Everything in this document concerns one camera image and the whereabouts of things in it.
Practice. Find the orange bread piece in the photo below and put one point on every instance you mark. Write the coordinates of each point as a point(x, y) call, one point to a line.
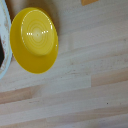
point(88, 1)

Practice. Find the yellow plastic bowl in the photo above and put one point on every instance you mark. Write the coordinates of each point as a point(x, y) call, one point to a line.
point(35, 36)

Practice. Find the white floral rimmed plate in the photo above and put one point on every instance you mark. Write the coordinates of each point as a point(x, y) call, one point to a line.
point(4, 23)

